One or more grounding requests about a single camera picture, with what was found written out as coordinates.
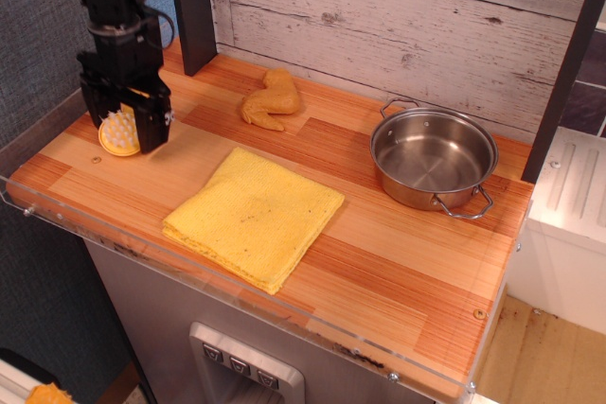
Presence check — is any dark right shelf post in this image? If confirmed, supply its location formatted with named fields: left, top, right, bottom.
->
left=521, top=0, right=605, bottom=184

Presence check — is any orange object bottom left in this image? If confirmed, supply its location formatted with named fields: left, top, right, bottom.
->
left=25, top=383, right=74, bottom=404

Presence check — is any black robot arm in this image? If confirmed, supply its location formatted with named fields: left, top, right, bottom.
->
left=78, top=0, right=173, bottom=154

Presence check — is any folded yellow cloth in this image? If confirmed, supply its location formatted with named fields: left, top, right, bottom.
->
left=162, top=148, right=345, bottom=295

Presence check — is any yellow round scrub brush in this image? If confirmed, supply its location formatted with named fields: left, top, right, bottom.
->
left=98, top=97, right=141, bottom=157

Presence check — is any toy fried chicken wing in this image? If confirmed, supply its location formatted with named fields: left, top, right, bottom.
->
left=240, top=68, right=301, bottom=132

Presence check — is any white toy appliance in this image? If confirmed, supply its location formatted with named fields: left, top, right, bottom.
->
left=507, top=128, right=605, bottom=333

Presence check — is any stainless steel pot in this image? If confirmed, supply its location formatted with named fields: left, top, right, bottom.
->
left=369, top=98, right=499, bottom=220

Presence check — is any grey toy fridge cabinet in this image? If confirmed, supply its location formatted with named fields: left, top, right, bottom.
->
left=83, top=238, right=446, bottom=404

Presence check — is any silver water dispenser panel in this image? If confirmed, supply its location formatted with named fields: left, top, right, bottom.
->
left=189, top=322, right=306, bottom=403

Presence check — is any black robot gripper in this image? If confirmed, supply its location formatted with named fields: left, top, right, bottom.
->
left=78, top=20, right=171, bottom=154

